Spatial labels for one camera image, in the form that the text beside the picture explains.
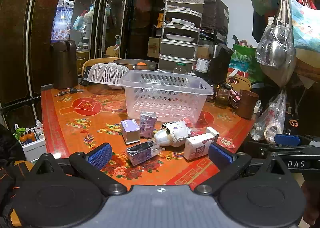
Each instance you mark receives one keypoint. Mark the orange fruit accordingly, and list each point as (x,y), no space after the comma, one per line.
(142,63)

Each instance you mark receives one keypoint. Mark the black bag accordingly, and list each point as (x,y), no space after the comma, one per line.
(215,18)

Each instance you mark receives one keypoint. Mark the brown cardboard box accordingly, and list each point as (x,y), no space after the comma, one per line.
(153,47)

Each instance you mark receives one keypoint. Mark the clear bag with metalware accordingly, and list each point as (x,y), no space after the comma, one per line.
(276,45)

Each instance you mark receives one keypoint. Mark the brown thermos jug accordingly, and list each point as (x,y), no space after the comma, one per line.
(64,65)

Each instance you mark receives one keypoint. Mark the glass jar with green lid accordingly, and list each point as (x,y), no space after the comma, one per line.
(182,68)

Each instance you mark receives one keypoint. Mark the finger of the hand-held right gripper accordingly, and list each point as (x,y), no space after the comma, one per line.
(287,139)

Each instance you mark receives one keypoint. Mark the white mesh food cover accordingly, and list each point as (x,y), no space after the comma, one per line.
(107,74)

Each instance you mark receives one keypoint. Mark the white box of small bottles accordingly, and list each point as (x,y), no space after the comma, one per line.
(33,140)

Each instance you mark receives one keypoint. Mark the bunch of keys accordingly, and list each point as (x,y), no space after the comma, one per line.
(70,91)

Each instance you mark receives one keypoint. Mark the purple hexagonal packet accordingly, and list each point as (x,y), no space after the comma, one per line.
(147,124)

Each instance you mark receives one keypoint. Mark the black packet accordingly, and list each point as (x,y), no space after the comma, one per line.
(141,152)

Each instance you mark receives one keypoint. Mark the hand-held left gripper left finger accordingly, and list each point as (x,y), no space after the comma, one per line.
(98,156)

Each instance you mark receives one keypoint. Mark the colourful printed bag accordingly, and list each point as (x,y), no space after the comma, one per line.
(306,25)

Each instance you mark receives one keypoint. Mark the wooden chair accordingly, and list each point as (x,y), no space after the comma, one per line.
(97,62)
(241,82)

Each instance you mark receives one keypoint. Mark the metal bowl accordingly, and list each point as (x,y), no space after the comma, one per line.
(130,64)

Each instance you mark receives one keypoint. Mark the red envelope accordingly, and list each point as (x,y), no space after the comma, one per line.
(226,142)

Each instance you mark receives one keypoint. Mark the glass jar with dark lid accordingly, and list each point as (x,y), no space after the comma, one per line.
(223,95)

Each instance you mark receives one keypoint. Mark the dark bottle with white label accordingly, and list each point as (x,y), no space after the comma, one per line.
(202,67)

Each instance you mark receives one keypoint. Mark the person's right forearm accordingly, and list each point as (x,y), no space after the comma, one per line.
(312,203)

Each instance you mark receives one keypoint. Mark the clear plastic slotted basket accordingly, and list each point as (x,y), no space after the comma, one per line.
(165,93)

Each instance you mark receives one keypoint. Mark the dark cloth with orange trim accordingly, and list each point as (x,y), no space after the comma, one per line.
(10,163)

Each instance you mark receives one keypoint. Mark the white carton with purple print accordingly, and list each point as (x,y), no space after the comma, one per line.
(198,147)

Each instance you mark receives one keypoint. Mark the clear bag with bottles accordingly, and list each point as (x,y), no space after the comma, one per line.
(271,120)

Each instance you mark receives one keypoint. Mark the blue printed packet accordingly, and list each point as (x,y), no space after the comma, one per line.
(62,20)

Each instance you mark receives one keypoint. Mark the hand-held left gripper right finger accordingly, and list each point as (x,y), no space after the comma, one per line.
(221,155)

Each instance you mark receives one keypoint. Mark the purple and silver box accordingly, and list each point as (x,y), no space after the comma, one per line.
(130,130)

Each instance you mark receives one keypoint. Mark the brown cup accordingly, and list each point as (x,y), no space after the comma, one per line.
(247,104)

